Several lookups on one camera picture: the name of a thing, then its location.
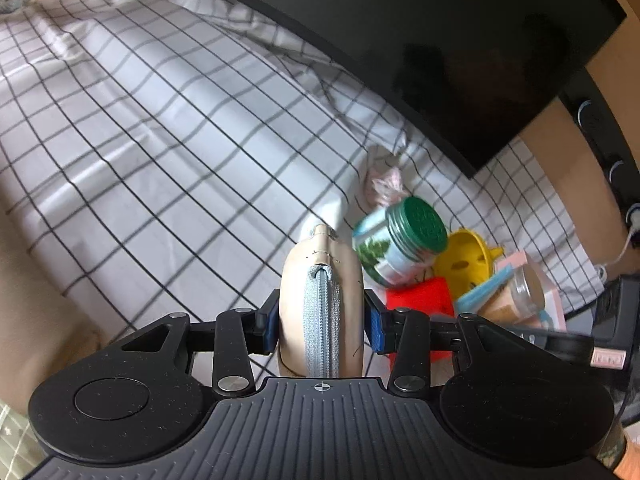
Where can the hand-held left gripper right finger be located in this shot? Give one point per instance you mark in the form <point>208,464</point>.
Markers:
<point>375,326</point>

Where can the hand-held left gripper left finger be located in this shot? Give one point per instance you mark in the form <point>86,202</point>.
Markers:
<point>270,327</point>

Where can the beige zip pouch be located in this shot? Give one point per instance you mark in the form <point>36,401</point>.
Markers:
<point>300,310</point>

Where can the pink box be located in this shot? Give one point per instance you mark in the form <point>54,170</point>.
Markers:
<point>517,260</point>

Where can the red box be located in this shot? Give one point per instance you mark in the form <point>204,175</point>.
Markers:
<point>425,300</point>

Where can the green lid jar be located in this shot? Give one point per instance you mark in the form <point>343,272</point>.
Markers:
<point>385,250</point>

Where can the yellow plastic funnel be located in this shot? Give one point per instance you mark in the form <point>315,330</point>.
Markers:
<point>460,265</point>

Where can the blue face mask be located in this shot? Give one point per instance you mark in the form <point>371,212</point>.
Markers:
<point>480,295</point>

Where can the clear jar tan label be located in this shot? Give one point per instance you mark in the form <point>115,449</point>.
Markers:
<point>510,302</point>

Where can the black device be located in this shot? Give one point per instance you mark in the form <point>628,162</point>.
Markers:
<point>620,310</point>

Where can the black monitor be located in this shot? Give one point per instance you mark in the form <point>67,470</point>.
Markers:
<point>450,35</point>

